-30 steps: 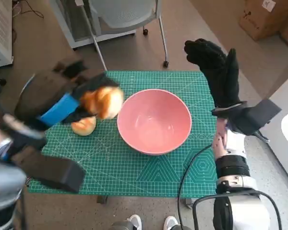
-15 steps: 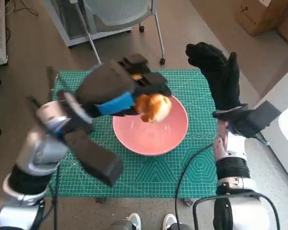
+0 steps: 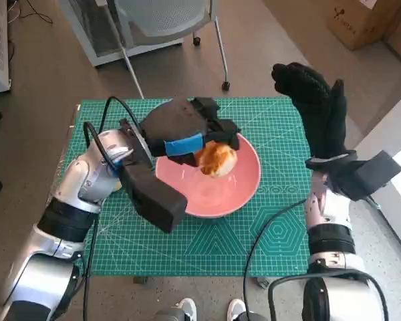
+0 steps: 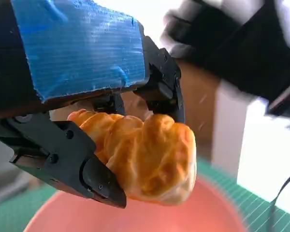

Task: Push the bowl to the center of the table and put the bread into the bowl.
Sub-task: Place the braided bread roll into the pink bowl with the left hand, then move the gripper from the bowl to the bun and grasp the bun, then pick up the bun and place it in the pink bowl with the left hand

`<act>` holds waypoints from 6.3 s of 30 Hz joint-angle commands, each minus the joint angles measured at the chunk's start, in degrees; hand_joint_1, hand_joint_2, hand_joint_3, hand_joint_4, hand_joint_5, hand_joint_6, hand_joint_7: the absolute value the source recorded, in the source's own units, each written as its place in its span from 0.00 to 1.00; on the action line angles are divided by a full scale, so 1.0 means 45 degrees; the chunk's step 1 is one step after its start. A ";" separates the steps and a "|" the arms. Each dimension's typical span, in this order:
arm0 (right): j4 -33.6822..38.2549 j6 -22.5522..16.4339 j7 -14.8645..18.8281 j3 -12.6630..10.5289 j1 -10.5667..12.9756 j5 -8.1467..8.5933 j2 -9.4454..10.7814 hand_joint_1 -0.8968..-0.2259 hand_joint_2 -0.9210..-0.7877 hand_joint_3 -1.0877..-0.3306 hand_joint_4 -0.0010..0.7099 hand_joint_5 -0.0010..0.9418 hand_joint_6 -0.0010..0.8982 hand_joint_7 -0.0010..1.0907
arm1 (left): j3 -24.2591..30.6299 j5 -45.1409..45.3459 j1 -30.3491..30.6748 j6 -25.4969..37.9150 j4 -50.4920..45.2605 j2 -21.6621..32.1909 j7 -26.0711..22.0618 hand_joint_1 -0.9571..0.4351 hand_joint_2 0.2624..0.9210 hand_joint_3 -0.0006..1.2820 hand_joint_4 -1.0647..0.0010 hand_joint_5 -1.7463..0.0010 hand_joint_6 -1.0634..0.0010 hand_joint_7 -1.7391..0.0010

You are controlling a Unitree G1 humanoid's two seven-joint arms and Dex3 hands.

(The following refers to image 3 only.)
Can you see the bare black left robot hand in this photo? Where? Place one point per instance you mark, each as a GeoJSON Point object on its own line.
{"type": "Point", "coordinates": [177, 123]}

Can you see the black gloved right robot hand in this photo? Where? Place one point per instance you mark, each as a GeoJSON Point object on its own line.
{"type": "Point", "coordinates": [324, 113]}

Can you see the rectangular striped toy bread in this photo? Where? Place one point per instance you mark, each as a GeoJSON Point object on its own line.
{"type": "Point", "coordinates": [219, 160]}

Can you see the pink bowl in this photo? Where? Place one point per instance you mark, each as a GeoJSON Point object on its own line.
{"type": "Point", "coordinates": [227, 194]}

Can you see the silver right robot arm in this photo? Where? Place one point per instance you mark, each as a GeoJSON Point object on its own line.
{"type": "Point", "coordinates": [331, 207]}

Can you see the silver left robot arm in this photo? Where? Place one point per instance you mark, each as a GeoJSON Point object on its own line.
{"type": "Point", "coordinates": [83, 177]}

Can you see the printed cardboard box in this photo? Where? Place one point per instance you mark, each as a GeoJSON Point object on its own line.
{"type": "Point", "coordinates": [357, 20]}

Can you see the grey mesh chair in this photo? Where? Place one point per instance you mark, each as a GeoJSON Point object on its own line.
{"type": "Point", "coordinates": [167, 16]}

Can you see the green cutting mat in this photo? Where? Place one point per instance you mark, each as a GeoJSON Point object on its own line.
{"type": "Point", "coordinates": [187, 247]}

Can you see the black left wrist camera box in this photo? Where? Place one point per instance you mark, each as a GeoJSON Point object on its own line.
{"type": "Point", "coordinates": [153, 197]}

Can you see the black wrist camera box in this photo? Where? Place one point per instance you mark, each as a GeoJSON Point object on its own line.
{"type": "Point", "coordinates": [153, 197]}
{"type": "Point", "coordinates": [371, 177]}

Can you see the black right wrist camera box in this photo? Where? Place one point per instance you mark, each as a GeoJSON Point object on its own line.
{"type": "Point", "coordinates": [371, 177]}

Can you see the table bracket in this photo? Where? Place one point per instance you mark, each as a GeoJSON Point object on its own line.
{"type": "Point", "coordinates": [262, 282]}

